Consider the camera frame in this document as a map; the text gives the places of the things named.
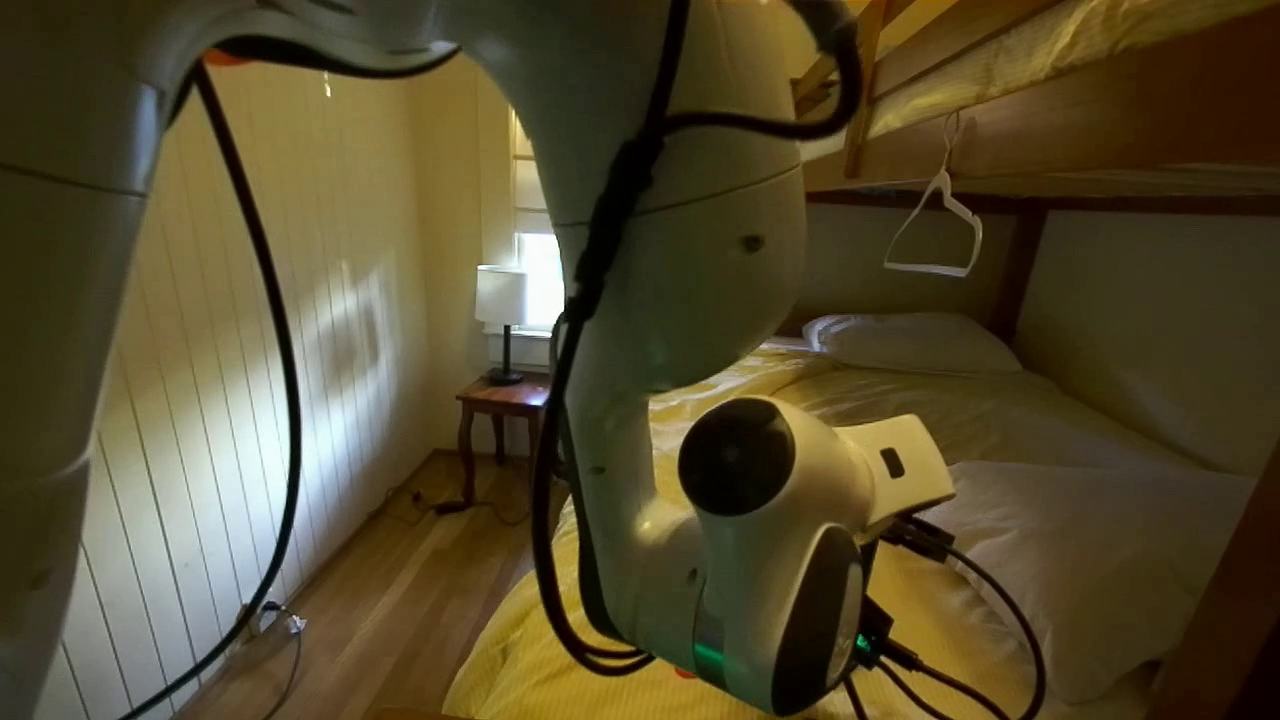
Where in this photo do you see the small wooden side table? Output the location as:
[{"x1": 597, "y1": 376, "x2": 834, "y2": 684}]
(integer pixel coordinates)
[{"x1": 455, "y1": 376, "x2": 548, "y2": 509}]

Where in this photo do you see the white table lamp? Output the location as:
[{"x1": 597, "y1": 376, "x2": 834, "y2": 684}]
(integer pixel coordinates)
[{"x1": 476, "y1": 265, "x2": 522, "y2": 384}]

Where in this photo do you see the window blind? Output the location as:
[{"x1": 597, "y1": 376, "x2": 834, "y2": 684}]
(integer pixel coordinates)
[{"x1": 508, "y1": 114, "x2": 550, "y2": 232}]

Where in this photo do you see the white pillow near headboard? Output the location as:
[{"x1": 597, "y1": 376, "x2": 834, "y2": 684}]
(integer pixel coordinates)
[{"x1": 804, "y1": 312, "x2": 1021, "y2": 376}]

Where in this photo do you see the white plastic hanger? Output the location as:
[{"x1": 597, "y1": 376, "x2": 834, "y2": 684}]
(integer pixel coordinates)
[{"x1": 881, "y1": 114, "x2": 986, "y2": 279}]

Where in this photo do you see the yellow bed sheet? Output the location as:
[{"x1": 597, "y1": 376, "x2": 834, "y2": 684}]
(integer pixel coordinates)
[{"x1": 449, "y1": 347, "x2": 1195, "y2": 720}]

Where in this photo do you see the white pillow behind grid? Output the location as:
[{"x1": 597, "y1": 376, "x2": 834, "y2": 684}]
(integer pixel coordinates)
[{"x1": 925, "y1": 461, "x2": 1253, "y2": 704}]

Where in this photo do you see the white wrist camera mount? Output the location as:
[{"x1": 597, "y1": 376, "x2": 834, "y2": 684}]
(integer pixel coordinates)
[{"x1": 838, "y1": 411, "x2": 956, "y2": 529}]

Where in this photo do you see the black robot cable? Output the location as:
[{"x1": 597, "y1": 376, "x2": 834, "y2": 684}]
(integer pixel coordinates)
[{"x1": 116, "y1": 0, "x2": 1047, "y2": 720}]

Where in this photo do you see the wooden bunk bed frame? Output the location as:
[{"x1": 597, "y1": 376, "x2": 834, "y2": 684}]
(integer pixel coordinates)
[{"x1": 809, "y1": 0, "x2": 1280, "y2": 720}]

